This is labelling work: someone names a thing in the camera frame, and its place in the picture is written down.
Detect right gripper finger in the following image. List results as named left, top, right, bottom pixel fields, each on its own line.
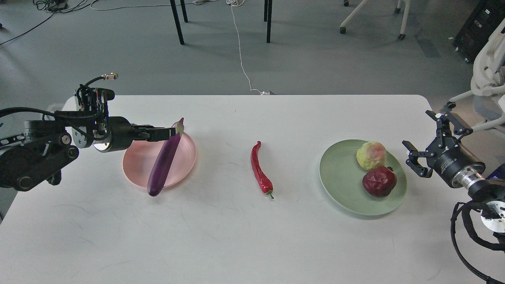
left=425, top=111, right=473, bottom=156
left=402, top=140, right=440, bottom=178

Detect white chair base with casters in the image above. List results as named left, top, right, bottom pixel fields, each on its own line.
left=339, top=0, right=411, bottom=40

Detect green plate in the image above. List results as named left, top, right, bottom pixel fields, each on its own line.
left=319, top=140, right=408, bottom=216

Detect dark red pomegranate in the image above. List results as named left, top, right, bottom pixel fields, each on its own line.
left=361, top=166, right=397, bottom=198

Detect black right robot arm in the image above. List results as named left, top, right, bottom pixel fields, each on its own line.
left=402, top=110, right=504, bottom=284

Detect black table legs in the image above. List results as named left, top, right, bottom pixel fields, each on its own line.
left=169, top=0, right=273, bottom=45

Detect yellow-green round fruit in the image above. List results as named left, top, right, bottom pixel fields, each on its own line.
left=356, top=142, right=387, bottom=171

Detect black cables on floor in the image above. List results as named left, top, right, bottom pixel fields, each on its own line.
left=0, top=0, right=95, bottom=46

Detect pink plate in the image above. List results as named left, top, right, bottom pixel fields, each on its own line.
left=122, top=133, right=197, bottom=193

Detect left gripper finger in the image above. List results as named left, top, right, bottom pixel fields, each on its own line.
left=134, top=131, right=176, bottom=142
left=132, top=124, right=176, bottom=133

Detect white cable on floor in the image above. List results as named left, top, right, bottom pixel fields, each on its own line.
left=226, top=0, right=275, bottom=96

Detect red chili pepper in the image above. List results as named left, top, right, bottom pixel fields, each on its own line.
left=250, top=141, right=274, bottom=199

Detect white office chair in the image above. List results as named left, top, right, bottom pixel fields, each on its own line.
left=446, top=21, right=505, bottom=138

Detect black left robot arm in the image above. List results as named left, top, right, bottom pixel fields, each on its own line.
left=0, top=73, right=184, bottom=196

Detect black equipment box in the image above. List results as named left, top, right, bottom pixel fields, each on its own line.
left=453, top=0, right=505, bottom=63

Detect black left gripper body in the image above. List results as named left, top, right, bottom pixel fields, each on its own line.
left=93, top=116, right=135, bottom=153

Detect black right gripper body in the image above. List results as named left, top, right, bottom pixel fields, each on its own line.
left=434, top=145, right=486, bottom=188

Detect purple eggplant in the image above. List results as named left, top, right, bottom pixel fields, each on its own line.
left=147, top=118, right=185, bottom=196

